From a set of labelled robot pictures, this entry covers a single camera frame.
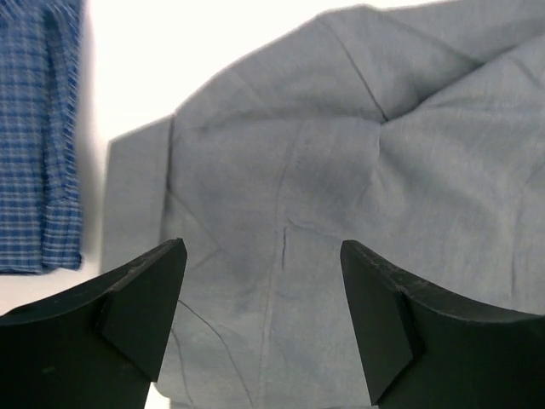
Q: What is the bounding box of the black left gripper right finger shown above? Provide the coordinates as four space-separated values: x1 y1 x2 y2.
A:
340 240 544 409

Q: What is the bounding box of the blue checked folded shirt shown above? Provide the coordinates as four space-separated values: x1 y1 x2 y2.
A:
1 1 83 274

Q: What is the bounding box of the grey long sleeve shirt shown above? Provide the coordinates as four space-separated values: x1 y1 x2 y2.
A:
102 1 544 408

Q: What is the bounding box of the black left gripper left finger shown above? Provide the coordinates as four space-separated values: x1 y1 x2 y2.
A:
1 239 186 409

